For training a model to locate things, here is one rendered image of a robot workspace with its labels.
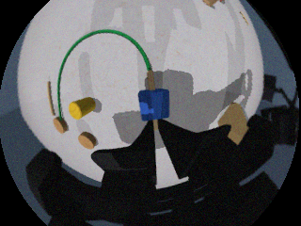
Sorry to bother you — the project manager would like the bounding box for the round wooden button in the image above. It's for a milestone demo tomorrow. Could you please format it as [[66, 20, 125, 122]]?
[[54, 116, 68, 133]]

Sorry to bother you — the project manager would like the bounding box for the green string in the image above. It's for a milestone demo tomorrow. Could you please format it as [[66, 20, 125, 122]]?
[[56, 29, 159, 131]]

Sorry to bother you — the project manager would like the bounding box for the tan wooden disc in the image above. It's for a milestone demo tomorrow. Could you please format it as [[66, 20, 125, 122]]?
[[78, 132, 97, 150]]

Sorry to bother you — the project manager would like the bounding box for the blue cube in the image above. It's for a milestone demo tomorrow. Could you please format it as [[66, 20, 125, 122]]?
[[138, 88, 169, 121]]

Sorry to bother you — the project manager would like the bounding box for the yellow cylinder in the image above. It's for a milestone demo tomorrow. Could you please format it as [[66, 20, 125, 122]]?
[[69, 97, 95, 120]]

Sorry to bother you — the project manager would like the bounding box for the tan wooden cylinder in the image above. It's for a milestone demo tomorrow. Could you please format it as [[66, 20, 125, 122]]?
[[202, 0, 219, 7]]

